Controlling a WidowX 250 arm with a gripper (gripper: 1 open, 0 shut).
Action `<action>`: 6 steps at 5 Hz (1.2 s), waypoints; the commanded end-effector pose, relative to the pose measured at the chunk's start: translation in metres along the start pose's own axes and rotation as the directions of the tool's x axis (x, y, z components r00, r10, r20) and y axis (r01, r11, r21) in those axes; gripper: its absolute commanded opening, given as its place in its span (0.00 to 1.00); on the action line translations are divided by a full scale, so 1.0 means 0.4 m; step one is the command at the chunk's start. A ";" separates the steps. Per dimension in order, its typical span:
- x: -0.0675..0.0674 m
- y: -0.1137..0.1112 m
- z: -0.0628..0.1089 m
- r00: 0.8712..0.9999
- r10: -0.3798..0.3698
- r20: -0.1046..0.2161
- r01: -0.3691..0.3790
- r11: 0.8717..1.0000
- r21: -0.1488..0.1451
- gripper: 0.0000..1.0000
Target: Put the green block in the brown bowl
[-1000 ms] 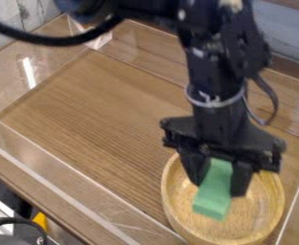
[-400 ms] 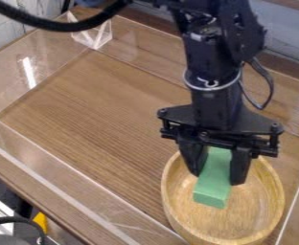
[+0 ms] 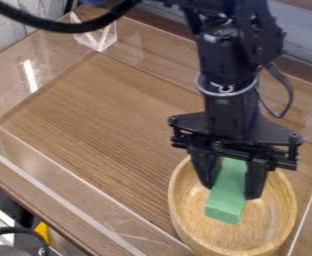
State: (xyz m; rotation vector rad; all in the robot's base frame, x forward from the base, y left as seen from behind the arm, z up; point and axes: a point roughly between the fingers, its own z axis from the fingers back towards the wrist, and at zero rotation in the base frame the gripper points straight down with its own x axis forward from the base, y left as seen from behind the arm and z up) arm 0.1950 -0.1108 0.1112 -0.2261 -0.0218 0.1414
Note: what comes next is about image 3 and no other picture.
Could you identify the brown wooden bowl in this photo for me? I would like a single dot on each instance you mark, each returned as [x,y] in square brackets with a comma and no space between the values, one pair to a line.
[266,224]

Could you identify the yellow black device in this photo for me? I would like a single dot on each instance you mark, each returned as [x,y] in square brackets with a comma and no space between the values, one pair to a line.
[32,242]

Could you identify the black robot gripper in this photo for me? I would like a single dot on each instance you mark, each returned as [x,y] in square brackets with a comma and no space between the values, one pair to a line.
[233,130]

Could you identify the green rectangular block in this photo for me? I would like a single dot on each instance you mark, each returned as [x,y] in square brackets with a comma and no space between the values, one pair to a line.
[226,202]

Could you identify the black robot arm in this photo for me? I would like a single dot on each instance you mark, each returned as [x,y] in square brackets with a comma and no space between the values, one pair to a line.
[239,42]

